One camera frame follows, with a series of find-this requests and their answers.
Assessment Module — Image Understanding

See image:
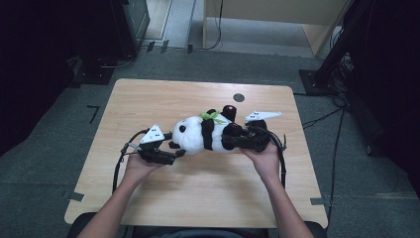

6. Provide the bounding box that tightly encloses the black stand base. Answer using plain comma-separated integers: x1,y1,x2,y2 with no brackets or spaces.
69,56,117,86

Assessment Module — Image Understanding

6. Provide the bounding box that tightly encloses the person's left hand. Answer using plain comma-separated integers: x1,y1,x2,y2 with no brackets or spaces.
124,153,166,186

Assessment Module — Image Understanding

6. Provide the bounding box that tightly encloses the black floor cable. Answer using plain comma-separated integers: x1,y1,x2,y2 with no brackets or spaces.
326,108,347,230
301,106,347,131

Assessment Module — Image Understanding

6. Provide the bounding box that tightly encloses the coiled black cable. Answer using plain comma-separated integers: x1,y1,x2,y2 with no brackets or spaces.
96,54,136,69

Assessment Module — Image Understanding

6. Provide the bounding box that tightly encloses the tangle of cables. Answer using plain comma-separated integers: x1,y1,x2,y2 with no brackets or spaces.
329,52,355,97

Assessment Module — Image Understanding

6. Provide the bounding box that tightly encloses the black hanging cable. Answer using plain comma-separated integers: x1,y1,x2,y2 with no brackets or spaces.
197,0,225,52

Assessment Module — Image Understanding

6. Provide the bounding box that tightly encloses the dark cabinet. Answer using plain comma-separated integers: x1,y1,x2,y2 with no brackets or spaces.
110,0,152,60

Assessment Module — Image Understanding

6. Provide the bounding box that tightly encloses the light wooden desk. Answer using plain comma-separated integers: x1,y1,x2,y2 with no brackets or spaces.
202,0,352,58

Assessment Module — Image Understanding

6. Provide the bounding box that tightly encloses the black and white panda plush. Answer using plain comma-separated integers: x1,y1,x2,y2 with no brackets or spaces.
167,104,247,156

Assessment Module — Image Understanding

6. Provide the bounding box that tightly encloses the black metal stand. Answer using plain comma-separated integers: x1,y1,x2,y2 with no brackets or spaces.
298,0,366,97

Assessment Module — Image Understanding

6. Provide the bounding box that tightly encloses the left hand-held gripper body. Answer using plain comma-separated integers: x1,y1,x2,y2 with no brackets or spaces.
137,123,176,166

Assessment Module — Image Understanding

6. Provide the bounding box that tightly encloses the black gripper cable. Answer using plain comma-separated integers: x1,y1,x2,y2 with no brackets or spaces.
261,127,288,190
112,128,150,194

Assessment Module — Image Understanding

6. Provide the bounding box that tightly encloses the person's right hand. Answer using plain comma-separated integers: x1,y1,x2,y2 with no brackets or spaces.
239,142,282,181

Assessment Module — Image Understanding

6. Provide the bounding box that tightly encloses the dark curtain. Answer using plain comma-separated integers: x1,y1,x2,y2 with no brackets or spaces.
0,0,115,157
343,0,420,191

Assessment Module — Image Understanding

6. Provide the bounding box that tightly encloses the green toy scarf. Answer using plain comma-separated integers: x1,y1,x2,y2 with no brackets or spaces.
199,110,228,126

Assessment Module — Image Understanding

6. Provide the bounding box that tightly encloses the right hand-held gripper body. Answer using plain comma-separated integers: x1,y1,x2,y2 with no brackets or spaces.
245,110,282,154

